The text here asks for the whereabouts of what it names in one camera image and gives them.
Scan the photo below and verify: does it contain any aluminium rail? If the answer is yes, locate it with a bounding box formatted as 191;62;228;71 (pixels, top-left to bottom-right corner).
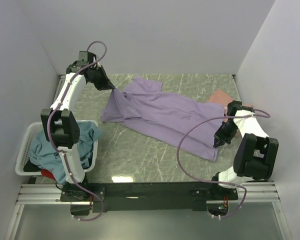
16;182;281;205

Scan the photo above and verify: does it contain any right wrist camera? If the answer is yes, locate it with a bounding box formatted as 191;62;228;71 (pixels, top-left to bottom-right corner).
226;100;243;117

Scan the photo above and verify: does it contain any red garment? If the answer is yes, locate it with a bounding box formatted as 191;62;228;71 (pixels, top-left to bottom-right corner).
40;169;56;181

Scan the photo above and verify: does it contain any folded pink t shirt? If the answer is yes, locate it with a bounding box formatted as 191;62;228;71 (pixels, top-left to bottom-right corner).
206;89;254;138

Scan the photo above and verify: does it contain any purple t shirt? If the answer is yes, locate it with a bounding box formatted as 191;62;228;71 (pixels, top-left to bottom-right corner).
100;76;225;162

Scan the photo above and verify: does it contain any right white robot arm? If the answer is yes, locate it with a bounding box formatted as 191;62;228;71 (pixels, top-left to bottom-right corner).
213;109;279;189

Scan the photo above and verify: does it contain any black garment in basket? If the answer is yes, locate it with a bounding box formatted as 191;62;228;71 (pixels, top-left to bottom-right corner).
23;160;41;173

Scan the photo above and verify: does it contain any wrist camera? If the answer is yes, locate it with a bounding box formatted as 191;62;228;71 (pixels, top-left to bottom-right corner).
226;100;243;117
77;51;96;67

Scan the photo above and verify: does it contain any white laundry basket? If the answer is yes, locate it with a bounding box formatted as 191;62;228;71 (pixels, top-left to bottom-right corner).
15;120;99;176

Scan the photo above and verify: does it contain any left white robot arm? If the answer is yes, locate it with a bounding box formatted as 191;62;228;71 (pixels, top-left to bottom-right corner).
40;60;115;185

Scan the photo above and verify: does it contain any light blue t shirt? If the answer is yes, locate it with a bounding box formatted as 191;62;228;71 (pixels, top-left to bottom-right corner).
28;121;102;185

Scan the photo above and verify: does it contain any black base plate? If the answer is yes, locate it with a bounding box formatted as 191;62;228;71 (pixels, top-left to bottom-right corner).
60;181;238;216

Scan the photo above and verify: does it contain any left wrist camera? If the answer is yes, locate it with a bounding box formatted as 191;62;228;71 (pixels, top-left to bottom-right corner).
77;51;96;67

